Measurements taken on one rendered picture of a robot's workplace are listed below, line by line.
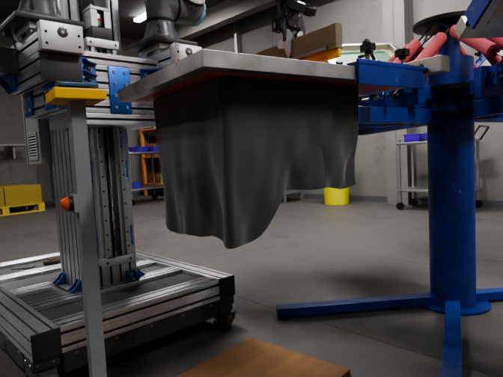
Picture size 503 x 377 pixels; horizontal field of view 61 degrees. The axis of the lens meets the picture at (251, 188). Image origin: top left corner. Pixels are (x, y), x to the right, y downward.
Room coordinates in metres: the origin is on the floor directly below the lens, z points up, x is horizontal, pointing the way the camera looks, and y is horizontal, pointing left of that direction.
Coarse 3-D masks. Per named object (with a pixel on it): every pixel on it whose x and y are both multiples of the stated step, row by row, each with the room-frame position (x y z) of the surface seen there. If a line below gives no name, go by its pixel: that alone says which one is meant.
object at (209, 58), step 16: (176, 64) 1.05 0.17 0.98; (192, 64) 0.98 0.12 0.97; (208, 64) 0.95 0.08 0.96; (224, 64) 0.97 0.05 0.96; (240, 64) 1.00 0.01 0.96; (256, 64) 1.02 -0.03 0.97; (272, 64) 1.05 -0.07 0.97; (288, 64) 1.08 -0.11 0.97; (304, 64) 1.11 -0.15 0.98; (320, 64) 1.14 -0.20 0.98; (336, 64) 1.17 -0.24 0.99; (144, 80) 1.22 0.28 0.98; (160, 80) 1.13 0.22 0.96; (176, 80) 1.09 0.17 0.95; (336, 80) 1.21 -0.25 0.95; (352, 80) 1.22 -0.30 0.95; (128, 96) 1.34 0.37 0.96
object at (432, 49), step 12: (444, 24) 1.92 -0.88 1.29; (432, 36) 2.09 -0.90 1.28; (444, 36) 1.83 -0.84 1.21; (456, 36) 1.79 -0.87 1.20; (408, 48) 1.91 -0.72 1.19; (420, 48) 2.14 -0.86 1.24; (432, 48) 1.78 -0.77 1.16; (480, 48) 1.63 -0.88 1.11; (492, 48) 1.58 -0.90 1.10; (396, 60) 1.87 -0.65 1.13; (408, 60) 1.89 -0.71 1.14; (492, 60) 2.09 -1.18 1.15
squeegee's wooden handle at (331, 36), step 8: (336, 24) 1.30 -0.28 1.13; (312, 32) 1.38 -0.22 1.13; (320, 32) 1.35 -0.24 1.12; (328, 32) 1.32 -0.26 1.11; (336, 32) 1.30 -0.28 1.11; (296, 40) 1.44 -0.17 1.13; (304, 40) 1.41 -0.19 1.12; (312, 40) 1.38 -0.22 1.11; (320, 40) 1.35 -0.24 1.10; (328, 40) 1.33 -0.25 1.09; (336, 40) 1.30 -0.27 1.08; (272, 48) 1.55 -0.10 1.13; (296, 48) 1.44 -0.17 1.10; (304, 48) 1.41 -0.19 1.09; (312, 48) 1.38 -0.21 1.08; (336, 48) 1.31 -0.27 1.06; (272, 56) 1.55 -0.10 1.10; (280, 56) 1.52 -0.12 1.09
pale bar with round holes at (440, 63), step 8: (440, 56) 1.36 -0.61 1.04; (448, 56) 1.39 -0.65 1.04; (416, 64) 1.43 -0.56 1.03; (424, 64) 1.41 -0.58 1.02; (432, 64) 1.39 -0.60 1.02; (440, 64) 1.36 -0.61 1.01; (448, 64) 1.39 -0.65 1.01; (424, 72) 1.41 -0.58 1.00; (432, 72) 1.39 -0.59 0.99; (440, 72) 1.39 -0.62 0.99
